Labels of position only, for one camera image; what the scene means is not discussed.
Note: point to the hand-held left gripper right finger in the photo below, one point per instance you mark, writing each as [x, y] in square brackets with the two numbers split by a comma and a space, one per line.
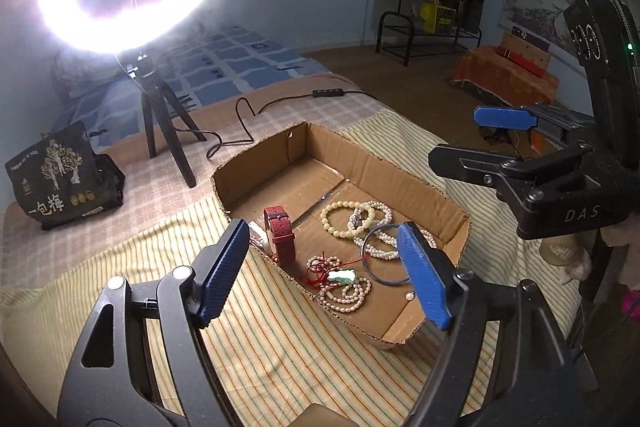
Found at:
[422, 277]

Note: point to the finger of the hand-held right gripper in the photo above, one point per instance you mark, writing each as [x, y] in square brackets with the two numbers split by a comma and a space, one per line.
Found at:
[505, 117]
[465, 162]

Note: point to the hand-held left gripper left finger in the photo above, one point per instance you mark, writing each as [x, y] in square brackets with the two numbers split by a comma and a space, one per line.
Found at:
[225, 272]

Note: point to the dark thin bangle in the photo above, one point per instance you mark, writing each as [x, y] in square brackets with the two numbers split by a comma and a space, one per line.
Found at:
[364, 259]

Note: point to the cardboard box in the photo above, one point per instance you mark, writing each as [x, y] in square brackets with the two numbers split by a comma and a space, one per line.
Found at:
[300, 192]

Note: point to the person's right hand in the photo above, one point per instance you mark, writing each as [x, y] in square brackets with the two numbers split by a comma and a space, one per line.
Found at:
[575, 264]

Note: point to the orange covered box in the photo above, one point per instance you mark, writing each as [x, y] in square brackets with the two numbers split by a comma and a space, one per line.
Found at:
[500, 77]

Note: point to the wooden box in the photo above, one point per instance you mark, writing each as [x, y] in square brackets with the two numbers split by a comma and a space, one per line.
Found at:
[525, 52]

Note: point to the yellow striped bed sheet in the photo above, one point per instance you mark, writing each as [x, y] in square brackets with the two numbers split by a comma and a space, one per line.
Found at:
[300, 357]

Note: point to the yellow crate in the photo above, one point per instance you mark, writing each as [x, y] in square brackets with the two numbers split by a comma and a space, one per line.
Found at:
[437, 17]

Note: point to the tan checked bed sheet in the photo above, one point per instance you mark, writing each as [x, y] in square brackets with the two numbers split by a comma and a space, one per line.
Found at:
[300, 117]

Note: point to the black tripod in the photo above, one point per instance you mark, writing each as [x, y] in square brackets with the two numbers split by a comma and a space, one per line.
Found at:
[155, 107]

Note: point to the black printed bag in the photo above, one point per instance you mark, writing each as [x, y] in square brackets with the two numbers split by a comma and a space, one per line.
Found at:
[55, 177]

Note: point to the blue patterned blanket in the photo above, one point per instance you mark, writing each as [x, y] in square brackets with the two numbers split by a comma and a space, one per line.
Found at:
[225, 62]

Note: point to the mountain wall poster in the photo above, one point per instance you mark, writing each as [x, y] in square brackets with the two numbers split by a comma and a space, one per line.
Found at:
[545, 2]

